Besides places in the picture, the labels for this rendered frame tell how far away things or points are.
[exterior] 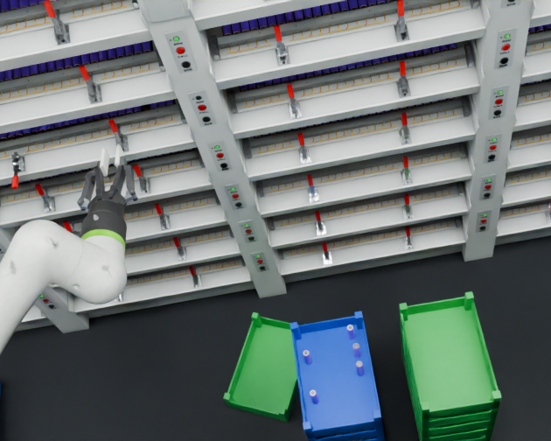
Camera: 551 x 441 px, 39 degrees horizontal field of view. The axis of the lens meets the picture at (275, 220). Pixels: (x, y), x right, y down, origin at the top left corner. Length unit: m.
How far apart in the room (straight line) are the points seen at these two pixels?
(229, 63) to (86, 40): 0.32
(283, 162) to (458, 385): 0.75
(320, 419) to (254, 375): 0.47
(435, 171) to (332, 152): 0.33
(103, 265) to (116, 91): 0.46
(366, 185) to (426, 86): 0.41
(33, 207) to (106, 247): 0.65
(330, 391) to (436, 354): 0.31
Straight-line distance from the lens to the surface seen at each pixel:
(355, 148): 2.03
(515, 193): 2.41
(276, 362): 2.53
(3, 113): 1.88
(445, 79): 1.92
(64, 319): 2.71
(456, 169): 2.22
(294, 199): 2.19
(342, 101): 1.89
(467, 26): 1.78
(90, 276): 1.51
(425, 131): 2.05
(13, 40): 1.73
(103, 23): 1.67
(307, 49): 1.75
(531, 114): 2.10
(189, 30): 1.64
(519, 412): 2.47
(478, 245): 2.57
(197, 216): 2.22
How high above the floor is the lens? 2.33
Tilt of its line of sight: 57 degrees down
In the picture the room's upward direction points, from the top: 17 degrees counter-clockwise
